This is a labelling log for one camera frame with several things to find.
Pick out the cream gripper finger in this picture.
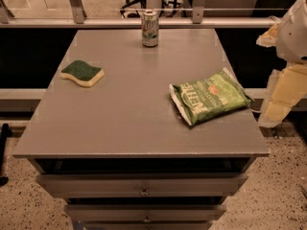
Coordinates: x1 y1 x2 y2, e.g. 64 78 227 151
258 63 307 127
256 24 279 48

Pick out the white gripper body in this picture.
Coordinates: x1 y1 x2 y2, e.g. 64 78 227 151
276 0 307 63

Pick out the green yellow sponge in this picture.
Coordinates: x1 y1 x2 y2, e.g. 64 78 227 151
60 60 105 87

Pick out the green Kettle chips bag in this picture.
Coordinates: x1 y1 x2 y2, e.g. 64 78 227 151
169 68 253 127

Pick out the black office chair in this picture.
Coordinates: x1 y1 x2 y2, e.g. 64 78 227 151
120 0 148 19

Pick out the grey drawer cabinet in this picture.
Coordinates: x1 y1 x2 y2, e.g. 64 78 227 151
13 29 269 230

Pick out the grey drawer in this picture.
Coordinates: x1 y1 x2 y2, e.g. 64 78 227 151
65 204 225 223
37 173 248 198

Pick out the top grey drawer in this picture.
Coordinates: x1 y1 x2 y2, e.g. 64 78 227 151
37 173 248 198

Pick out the black stand at left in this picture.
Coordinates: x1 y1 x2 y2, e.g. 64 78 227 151
0 124 12 187

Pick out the metal railing frame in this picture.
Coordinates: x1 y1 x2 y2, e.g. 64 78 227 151
0 0 280 29

